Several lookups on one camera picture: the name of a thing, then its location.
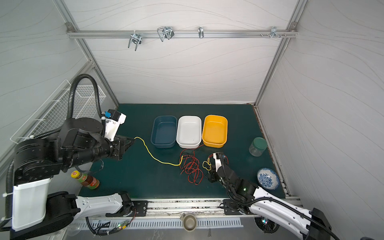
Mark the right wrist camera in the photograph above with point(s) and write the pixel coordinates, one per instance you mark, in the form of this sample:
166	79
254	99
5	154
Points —
218	159

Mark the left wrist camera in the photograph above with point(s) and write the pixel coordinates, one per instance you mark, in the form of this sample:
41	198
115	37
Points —
113	120

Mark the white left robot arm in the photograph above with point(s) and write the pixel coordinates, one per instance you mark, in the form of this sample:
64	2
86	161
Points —
34	212

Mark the green table mat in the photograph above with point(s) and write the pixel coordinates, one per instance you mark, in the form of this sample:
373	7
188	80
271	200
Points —
146	172

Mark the yellow plastic bin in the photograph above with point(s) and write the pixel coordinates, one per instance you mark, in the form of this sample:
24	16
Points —
215	131

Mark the aluminium top rail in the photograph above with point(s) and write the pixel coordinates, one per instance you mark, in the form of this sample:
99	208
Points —
199	33

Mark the white plastic bin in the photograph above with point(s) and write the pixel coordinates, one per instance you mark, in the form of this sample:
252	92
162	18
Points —
189	132

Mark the grey round cup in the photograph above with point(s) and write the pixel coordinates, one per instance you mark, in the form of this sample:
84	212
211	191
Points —
189	222

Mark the blue plastic bin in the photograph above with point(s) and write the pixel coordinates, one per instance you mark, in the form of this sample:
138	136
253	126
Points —
164	132

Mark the blue patterned bowl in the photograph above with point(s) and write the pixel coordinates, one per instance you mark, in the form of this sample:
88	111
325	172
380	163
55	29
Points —
268	179

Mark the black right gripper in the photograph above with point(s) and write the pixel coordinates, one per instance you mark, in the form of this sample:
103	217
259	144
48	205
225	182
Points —
218	169

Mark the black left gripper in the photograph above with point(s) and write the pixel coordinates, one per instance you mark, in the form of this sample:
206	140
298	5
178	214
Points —
122	144

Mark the white wire basket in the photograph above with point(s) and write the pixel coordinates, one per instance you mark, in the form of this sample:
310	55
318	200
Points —
53	112

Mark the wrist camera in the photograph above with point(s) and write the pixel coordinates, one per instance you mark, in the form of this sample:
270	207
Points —
218	159
113	120

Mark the green lid glass jar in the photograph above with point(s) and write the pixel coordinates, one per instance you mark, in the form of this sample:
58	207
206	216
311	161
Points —
258	146

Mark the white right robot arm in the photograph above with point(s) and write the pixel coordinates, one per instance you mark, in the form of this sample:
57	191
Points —
248	198

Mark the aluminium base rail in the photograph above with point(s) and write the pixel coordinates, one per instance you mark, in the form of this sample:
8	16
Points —
180	207

